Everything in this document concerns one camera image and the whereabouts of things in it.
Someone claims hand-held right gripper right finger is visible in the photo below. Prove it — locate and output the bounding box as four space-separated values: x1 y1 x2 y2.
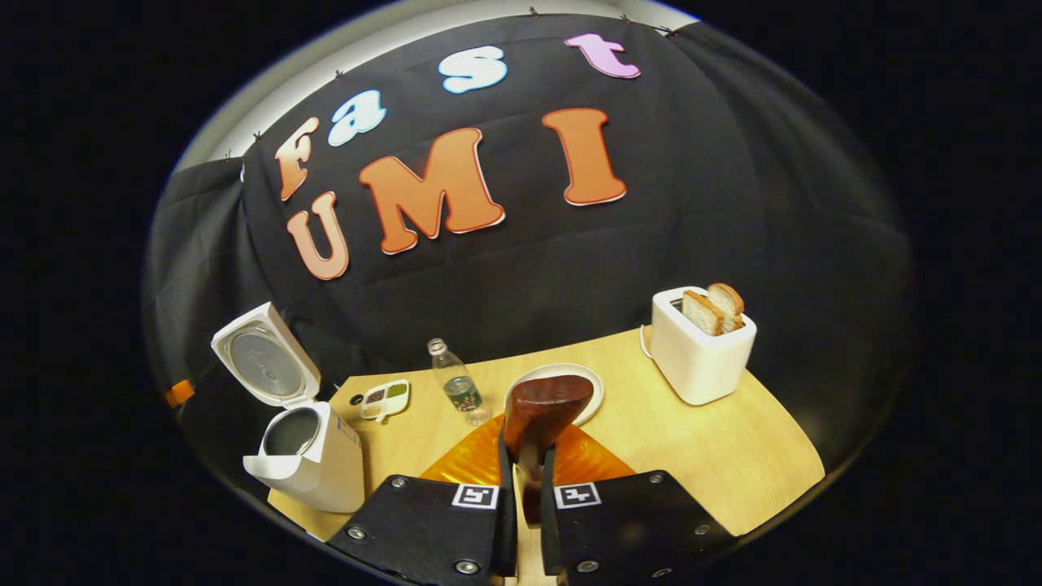
540 424 738 586

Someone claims white rice cooker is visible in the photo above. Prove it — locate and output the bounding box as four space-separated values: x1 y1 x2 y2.
211 303 366 514

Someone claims white toaster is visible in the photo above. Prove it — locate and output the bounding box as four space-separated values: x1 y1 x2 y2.
650 285 758 406

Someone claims brown wooden spoon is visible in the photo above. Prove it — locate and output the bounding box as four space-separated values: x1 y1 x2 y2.
503 375 595 526

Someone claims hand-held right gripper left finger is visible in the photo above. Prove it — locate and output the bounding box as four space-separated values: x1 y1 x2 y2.
326 415 519 584

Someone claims white oval plate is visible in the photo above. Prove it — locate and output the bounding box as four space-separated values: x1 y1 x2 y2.
505 363 606 428

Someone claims clear plastic water bottle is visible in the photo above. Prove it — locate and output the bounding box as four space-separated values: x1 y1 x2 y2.
427 338 492 427

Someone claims toast bread slice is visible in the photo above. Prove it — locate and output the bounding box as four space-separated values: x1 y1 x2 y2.
707 283 746 333
682 291 725 337

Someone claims white divided bean dish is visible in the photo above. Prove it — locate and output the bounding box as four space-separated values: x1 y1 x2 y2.
360 379 411 422

